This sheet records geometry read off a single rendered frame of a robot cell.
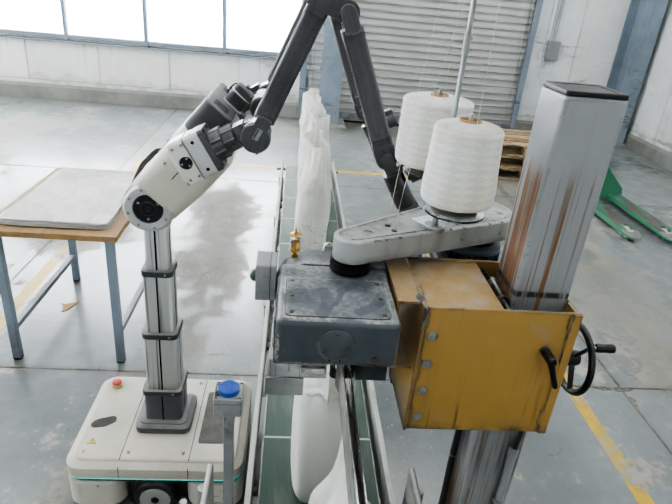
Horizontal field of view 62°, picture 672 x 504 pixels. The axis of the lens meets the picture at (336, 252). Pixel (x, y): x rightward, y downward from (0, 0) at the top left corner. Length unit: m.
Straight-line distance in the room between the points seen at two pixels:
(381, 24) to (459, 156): 7.68
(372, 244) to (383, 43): 7.61
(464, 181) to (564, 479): 2.02
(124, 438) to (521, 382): 1.59
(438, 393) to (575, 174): 0.52
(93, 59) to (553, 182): 8.44
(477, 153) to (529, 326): 0.38
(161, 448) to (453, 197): 1.63
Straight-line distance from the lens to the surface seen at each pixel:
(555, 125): 1.12
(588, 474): 2.95
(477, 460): 1.50
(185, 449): 2.32
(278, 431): 2.19
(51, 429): 2.90
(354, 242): 1.16
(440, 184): 1.05
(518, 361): 1.25
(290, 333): 1.05
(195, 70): 8.86
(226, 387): 1.64
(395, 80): 8.80
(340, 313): 1.06
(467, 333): 1.17
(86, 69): 9.27
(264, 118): 1.48
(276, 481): 2.03
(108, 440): 2.40
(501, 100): 9.24
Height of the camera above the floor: 1.89
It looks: 26 degrees down
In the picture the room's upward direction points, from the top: 6 degrees clockwise
